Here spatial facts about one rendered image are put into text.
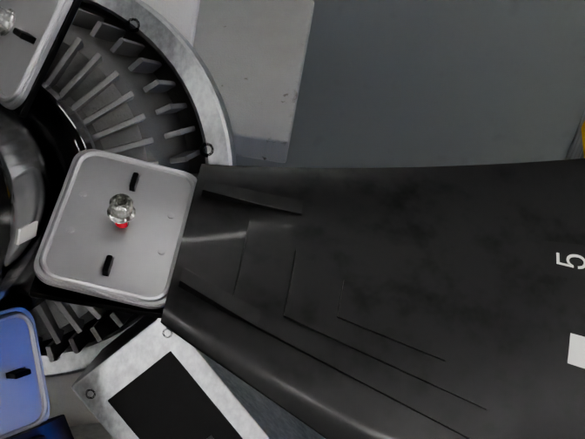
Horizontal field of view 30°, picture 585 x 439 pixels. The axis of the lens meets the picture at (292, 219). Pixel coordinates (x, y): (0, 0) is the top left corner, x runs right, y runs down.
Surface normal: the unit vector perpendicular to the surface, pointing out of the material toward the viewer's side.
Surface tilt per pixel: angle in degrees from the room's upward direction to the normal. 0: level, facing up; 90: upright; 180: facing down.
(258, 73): 0
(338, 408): 20
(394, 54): 90
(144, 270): 7
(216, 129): 50
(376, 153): 90
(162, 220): 7
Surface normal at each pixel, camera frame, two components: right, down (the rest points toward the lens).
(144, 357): -0.02, 0.11
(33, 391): 0.74, -0.04
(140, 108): 0.82, -0.40
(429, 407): 0.25, -0.40
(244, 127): 0.11, -0.68
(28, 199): 1.00, -0.05
